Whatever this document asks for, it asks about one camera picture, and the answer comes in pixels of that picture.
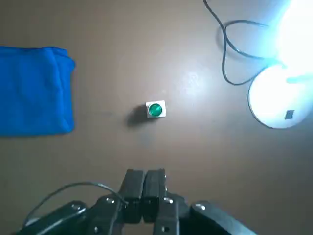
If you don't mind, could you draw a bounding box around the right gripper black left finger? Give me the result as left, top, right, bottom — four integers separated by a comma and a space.
14, 169, 146, 235

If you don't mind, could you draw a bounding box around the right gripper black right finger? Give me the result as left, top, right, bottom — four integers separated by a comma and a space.
143, 168, 257, 235

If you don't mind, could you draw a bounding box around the green push button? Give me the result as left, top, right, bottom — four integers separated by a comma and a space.
146, 99, 167, 119

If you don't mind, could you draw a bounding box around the white desk lamp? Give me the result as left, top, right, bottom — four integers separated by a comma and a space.
248, 0, 313, 130

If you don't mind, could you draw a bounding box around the folded blue cloth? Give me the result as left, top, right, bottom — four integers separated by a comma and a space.
0, 46, 76, 137

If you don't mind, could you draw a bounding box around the thin grey gripper cable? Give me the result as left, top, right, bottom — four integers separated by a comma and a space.
23, 181, 129, 227

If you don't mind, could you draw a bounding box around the black lamp cable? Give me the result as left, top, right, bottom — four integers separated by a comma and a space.
202, 0, 279, 86

